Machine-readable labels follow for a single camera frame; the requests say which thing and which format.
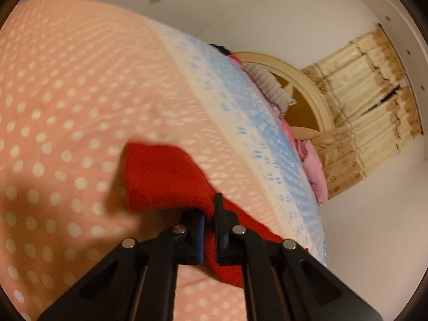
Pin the beige patterned curtain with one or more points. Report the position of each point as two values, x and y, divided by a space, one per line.
361 107

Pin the pink folded quilt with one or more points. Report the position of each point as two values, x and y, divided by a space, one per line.
312 170

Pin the polka dot bed blanket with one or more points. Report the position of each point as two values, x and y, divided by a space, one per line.
67 107

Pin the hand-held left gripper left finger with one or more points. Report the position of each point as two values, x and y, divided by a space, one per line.
201 232

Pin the red knit garment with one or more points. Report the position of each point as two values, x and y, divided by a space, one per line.
160 180

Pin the dark cloth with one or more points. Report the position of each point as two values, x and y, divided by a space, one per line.
219 48

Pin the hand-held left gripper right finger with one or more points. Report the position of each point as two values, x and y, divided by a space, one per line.
219 227

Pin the striped frilled pillow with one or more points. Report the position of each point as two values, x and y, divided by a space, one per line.
271 83

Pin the cream wooden headboard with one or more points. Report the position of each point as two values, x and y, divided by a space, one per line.
316 95

